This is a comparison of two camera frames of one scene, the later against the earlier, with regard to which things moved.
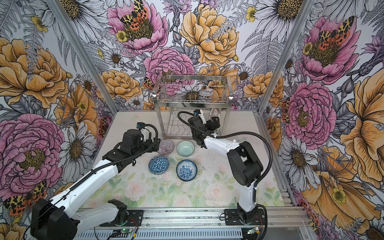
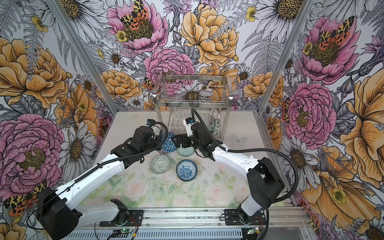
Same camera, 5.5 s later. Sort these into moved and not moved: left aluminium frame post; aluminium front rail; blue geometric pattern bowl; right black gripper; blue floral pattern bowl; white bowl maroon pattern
Moved: right black gripper; blue geometric pattern bowl
Not moved: white bowl maroon pattern; blue floral pattern bowl; left aluminium frame post; aluminium front rail
